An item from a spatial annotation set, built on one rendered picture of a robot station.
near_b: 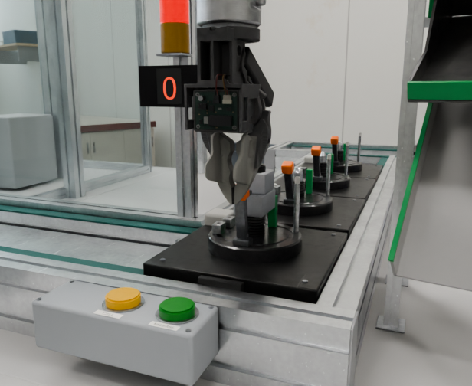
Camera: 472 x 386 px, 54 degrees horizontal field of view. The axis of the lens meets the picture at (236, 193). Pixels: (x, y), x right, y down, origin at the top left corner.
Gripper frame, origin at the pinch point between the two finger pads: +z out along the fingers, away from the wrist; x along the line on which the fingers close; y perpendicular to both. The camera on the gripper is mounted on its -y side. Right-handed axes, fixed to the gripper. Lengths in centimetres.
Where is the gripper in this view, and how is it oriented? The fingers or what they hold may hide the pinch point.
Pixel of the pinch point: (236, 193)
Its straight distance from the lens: 60.4
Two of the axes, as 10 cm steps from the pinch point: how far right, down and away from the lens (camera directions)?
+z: 0.0, 9.8, 2.2
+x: 9.3, 0.8, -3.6
